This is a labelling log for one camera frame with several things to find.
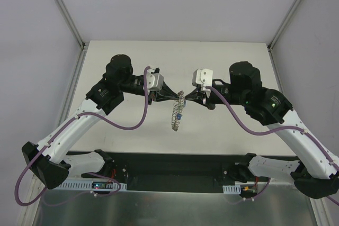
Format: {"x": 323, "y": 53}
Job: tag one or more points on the aluminium corner frame post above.
{"x": 283, "y": 25}
{"x": 70, "y": 23}

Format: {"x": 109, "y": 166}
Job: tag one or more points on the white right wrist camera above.
{"x": 203, "y": 78}

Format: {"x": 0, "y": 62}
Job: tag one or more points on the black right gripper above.
{"x": 207, "y": 99}

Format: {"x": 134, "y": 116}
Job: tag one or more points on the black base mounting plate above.
{"x": 156, "y": 172}

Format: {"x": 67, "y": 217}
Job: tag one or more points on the white slotted cable duct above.
{"x": 232, "y": 189}
{"x": 91, "y": 185}

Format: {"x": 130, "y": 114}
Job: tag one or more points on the aluminium corner frame post right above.
{"x": 283, "y": 25}

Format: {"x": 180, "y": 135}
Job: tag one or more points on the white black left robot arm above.
{"x": 48, "y": 159}

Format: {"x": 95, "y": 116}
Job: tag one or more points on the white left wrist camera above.
{"x": 154, "y": 80}

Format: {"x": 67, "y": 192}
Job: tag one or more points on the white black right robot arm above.
{"x": 261, "y": 111}

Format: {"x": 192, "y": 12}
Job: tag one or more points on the aluminium corner frame post left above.
{"x": 70, "y": 23}

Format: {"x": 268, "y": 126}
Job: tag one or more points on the white slotted cable duct left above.
{"x": 91, "y": 185}

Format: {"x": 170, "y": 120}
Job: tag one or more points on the silver disc with key rings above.
{"x": 178, "y": 107}

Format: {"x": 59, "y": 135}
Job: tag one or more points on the white slotted cable duct right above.
{"x": 232, "y": 189}

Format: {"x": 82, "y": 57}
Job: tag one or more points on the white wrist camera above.
{"x": 154, "y": 80}
{"x": 203, "y": 78}

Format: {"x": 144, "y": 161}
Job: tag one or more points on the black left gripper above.
{"x": 153, "y": 95}

